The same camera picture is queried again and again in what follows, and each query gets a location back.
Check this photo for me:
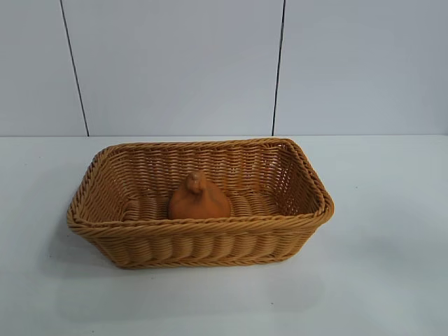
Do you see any woven wicker basket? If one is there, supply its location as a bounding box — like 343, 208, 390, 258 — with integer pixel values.
66, 137, 336, 270

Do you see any wrinkled orange fruit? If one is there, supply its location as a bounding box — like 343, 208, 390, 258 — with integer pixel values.
169, 171, 232, 220

